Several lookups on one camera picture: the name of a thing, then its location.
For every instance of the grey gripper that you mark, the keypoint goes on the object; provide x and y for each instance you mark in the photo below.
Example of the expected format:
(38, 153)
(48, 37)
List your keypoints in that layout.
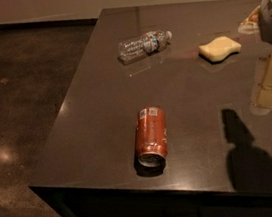
(262, 96)

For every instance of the orange soda can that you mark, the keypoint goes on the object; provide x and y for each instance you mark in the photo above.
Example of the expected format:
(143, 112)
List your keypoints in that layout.
(151, 137)

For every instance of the yellow sponge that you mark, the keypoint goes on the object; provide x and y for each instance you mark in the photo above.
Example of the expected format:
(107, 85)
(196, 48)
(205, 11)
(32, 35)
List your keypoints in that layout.
(219, 48)

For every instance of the clear plastic water bottle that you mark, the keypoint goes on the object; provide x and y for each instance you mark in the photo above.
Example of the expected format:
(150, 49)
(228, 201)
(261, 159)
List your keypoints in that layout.
(140, 47)

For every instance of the dark cabinet under table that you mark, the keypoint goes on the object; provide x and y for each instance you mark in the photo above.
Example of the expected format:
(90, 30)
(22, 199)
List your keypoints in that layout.
(72, 202)

